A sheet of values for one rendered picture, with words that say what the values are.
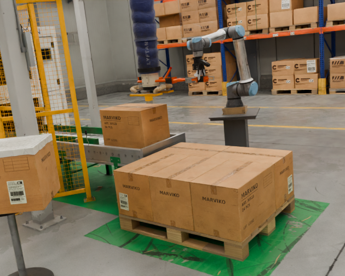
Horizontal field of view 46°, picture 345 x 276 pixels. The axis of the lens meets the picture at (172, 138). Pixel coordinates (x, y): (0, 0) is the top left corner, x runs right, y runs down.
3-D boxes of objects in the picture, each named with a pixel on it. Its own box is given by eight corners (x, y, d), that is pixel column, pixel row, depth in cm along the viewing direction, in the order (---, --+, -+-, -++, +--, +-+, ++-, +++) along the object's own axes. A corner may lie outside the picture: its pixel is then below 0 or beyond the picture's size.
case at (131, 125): (104, 146, 436) (99, 109, 427) (130, 137, 466) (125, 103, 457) (145, 150, 398) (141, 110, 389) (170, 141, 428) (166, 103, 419)
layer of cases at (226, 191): (119, 213, 354) (113, 170, 345) (184, 178, 430) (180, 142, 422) (241, 242, 282) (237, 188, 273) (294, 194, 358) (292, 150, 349)
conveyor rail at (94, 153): (9, 151, 527) (6, 137, 523) (13, 150, 531) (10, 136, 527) (142, 169, 387) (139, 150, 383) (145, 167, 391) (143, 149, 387)
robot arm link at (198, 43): (204, 36, 361) (197, 36, 354) (205, 50, 364) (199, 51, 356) (195, 37, 367) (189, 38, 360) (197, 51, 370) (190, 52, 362)
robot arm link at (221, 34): (222, 27, 425) (184, 40, 378) (232, 25, 417) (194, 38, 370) (224, 38, 428) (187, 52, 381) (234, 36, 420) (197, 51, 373)
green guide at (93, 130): (44, 130, 567) (42, 124, 565) (50, 128, 575) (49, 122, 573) (127, 136, 470) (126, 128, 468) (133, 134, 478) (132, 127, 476)
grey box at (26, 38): (18, 67, 369) (12, 34, 362) (23, 67, 373) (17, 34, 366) (30, 66, 357) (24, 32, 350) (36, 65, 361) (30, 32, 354)
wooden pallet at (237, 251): (120, 229, 357) (118, 213, 354) (185, 191, 434) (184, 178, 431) (242, 262, 285) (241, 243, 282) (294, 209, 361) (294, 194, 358)
